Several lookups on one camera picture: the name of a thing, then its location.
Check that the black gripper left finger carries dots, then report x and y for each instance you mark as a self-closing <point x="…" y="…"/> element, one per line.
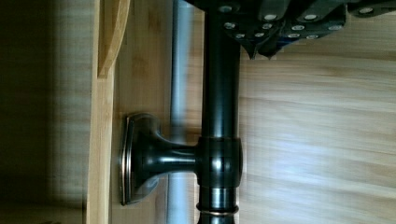
<point x="255" y="24"/>

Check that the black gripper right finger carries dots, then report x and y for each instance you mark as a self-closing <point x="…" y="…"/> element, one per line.
<point x="288" y="21"/>

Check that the black drawer handle bar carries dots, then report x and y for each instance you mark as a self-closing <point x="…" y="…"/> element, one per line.
<point x="217" y="158"/>

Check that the bamboo drawer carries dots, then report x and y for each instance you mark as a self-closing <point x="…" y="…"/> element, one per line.
<point x="71" y="70"/>

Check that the bamboo cutting board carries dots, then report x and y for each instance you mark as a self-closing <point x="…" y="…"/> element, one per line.
<point x="318" y="128"/>

